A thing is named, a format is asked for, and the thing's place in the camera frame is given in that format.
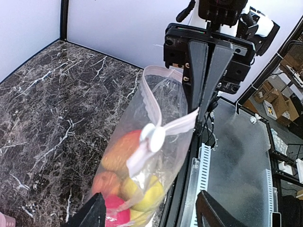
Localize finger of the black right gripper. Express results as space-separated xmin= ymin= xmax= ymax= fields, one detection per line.
xmin=188 ymin=40 xmax=208 ymax=111
xmin=198 ymin=44 xmax=233 ymax=122

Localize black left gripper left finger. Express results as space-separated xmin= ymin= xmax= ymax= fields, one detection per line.
xmin=63 ymin=193 xmax=106 ymax=227

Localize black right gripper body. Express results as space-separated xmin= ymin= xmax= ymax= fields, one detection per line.
xmin=163 ymin=23 xmax=256 ymax=95

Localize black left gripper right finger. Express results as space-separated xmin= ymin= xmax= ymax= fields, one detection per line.
xmin=196 ymin=190 xmax=245 ymax=227

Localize red toy food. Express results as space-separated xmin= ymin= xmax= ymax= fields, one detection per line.
xmin=105 ymin=194 xmax=130 ymax=227

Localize yellow toy food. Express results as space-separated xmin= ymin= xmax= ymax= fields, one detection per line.
xmin=130 ymin=209 xmax=155 ymax=227

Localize clear zip top bag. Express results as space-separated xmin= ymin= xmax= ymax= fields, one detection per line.
xmin=90 ymin=65 xmax=199 ymax=227

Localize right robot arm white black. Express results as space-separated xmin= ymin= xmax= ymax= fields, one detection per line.
xmin=163 ymin=0 xmax=279 ymax=123

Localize cardboard boxes in background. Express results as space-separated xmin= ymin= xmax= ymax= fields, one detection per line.
xmin=252 ymin=80 xmax=299 ymax=127

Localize pink plastic basket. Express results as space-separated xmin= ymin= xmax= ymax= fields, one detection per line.
xmin=0 ymin=212 xmax=16 ymax=227

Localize black front rail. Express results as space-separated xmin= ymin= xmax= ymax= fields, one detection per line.
xmin=159 ymin=132 xmax=201 ymax=227

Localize white slotted cable duct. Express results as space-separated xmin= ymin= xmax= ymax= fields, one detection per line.
xmin=193 ymin=143 xmax=212 ymax=227

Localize left black frame post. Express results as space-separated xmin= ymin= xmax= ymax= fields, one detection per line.
xmin=60 ymin=0 xmax=69 ymax=41

